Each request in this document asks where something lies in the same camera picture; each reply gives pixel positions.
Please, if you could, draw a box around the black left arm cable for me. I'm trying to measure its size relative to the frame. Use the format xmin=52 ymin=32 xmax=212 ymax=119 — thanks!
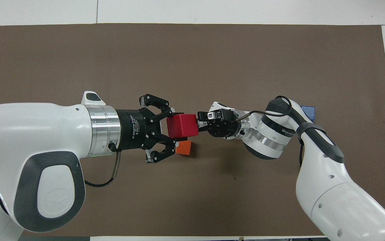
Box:
xmin=84 ymin=151 xmax=122 ymax=187

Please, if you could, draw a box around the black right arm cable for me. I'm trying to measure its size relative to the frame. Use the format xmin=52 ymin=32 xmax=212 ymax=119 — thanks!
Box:
xmin=235 ymin=95 xmax=327 ymax=168

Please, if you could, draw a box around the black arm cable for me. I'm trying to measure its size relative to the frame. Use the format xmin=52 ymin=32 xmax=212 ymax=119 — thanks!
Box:
xmin=235 ymin=95 xmax=327 ymax=168
xmin=84 ymin=151 xmax=122 ymax=187

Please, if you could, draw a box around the red block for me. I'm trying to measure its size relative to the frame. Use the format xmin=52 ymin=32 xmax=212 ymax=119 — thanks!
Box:
xmin=166 ymin=113 xmax=200 ymax=139

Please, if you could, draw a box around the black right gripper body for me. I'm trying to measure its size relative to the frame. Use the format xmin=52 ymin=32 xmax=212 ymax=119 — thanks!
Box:
xmin=208 ymin=109 xmax=242 ymax=139

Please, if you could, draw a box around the blue block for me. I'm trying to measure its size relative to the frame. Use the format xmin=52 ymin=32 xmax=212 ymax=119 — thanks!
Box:
xmin=301 ymin=106 xmax=315 ymax=121

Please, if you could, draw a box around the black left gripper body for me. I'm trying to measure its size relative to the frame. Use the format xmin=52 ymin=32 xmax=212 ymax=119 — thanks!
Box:
xmin=115 ymin=108 xmax=162 ymax=151

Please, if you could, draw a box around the brown table mat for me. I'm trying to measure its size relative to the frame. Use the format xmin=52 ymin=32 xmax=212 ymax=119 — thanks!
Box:
xmin=0 ymin=23 xmax=385 ymax=237

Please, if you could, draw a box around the orange block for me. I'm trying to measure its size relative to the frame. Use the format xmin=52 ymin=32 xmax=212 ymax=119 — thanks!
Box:
xmin=175 ymin=140 xmax=192 ymax=156

